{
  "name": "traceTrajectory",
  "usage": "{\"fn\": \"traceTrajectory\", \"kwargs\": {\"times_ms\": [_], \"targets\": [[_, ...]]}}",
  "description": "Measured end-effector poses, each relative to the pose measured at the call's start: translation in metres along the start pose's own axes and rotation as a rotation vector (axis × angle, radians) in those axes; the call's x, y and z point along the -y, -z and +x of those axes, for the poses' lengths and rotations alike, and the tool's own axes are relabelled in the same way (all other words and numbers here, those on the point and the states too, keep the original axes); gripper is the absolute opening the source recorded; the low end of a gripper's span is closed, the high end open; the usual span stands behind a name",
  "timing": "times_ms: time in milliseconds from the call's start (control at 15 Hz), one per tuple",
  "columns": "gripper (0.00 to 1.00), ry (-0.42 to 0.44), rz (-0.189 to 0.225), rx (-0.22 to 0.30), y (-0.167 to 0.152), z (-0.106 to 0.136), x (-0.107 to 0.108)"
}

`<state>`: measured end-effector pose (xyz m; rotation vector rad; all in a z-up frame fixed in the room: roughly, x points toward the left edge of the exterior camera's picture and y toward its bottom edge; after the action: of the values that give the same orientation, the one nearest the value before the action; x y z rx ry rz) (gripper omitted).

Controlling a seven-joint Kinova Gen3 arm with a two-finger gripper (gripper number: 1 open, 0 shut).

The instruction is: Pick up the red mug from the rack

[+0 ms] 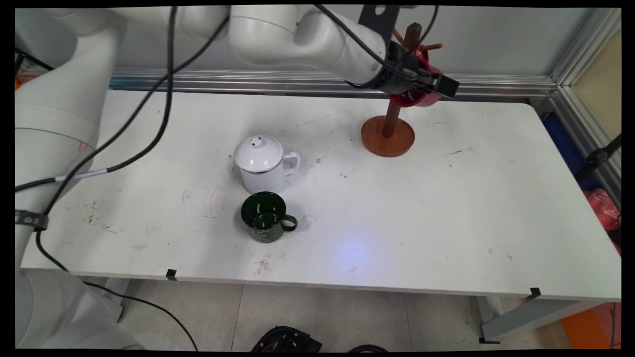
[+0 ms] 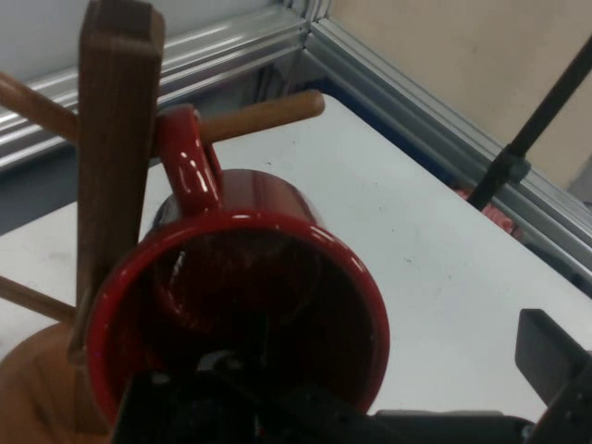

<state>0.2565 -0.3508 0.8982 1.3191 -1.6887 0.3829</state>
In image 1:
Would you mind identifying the grey slanted table leg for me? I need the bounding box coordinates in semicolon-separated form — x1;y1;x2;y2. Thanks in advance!
478;295;598;344

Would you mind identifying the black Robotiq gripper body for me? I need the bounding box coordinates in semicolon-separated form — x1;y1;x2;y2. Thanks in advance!
380;41;428;96

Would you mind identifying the white enamel mug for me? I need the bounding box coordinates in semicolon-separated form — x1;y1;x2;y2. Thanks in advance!
240;150;302;194

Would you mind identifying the black velcro strap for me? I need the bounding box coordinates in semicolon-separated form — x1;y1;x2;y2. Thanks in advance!
15;210;50;232

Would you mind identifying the white table leg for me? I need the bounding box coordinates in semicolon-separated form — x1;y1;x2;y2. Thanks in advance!
101;277;130;319

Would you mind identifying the thin black rod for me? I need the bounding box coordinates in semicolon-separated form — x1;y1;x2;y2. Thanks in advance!
15;47;54;72

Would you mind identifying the aluminium frame corner post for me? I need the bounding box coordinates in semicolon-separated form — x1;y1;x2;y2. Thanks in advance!
548;7;622;211

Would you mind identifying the red plastic bag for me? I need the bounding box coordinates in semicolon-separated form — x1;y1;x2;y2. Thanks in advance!
583;188;622;256

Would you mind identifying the blue bin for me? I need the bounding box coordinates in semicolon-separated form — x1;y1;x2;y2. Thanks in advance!
542;113;602;192

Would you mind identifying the black clamp stand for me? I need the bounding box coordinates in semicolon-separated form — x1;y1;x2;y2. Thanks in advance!
574;134;622;182

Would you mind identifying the orange floor object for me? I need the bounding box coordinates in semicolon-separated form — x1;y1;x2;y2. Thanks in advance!
561;302;622;349

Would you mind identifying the long black cable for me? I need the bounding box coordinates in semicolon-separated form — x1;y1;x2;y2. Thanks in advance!
34;15;231;352

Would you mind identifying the black device on floor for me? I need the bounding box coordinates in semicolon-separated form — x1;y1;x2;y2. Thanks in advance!
251;326;323;353

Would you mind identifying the red ceramic mug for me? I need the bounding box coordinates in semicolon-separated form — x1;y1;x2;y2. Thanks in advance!
388;45;444;109

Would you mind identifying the brown wooden mug tree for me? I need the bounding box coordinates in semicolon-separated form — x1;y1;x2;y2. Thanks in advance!
361;22;444;158

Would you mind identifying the white enamel mug lid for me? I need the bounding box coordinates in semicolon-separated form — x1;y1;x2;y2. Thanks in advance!
234;135;284;174

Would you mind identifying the dark green enamel mug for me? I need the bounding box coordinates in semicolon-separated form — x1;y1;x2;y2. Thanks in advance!
241;191;299;243

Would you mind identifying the black cable with white tape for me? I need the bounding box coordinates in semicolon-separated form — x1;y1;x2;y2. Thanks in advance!
15;5;179;194

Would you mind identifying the horizontal aluminium frame rail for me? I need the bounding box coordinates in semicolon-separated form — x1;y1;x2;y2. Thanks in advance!
107;67;557;100

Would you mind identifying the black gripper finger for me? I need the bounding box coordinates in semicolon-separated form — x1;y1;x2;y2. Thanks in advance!
414;73;460;99

